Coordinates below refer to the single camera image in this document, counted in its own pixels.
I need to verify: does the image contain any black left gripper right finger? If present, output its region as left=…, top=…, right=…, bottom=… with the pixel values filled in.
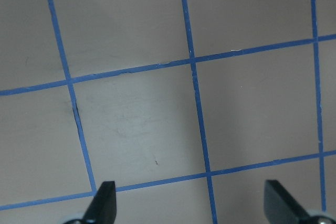
left=264, top=180, right=311, bottom=224

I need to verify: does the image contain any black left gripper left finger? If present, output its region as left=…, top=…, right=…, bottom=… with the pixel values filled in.
left=83, top=181, right=117, bottom=224

